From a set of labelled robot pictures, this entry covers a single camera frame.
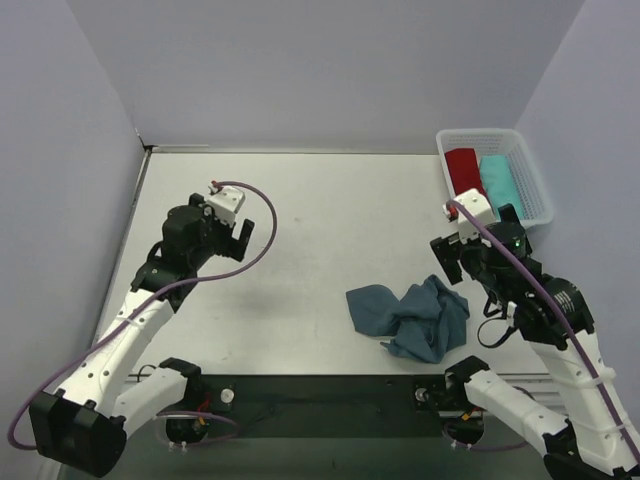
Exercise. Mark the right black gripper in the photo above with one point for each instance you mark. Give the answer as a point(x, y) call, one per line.
point(451, 257)

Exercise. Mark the red rolled t shirt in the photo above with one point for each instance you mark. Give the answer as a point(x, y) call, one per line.
point(463, 169)

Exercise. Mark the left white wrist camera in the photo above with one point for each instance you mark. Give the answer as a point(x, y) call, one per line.
point(226, 201)

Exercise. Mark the teal rolled t shirt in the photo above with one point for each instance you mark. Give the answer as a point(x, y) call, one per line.
point(499, 184)

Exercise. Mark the blue-grey t shirt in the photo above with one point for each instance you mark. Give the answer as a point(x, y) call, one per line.
point(424, 325)

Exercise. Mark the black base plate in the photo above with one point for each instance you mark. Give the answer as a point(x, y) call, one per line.
point(322, 407)

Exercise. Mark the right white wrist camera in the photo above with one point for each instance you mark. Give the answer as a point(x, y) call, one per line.
point(477, 206)

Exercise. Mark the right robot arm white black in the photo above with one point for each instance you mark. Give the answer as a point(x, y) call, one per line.
point(594, 437)

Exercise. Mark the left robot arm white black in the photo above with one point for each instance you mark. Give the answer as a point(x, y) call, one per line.
point(87, 420)

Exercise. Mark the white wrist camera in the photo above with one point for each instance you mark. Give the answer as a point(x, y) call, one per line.
point(226, 201)
point(477, 206)

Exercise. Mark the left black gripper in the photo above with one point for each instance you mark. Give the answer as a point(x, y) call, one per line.
point(232, 244)

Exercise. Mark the white plastic basket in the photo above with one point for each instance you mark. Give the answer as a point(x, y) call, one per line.
point(537, 206)

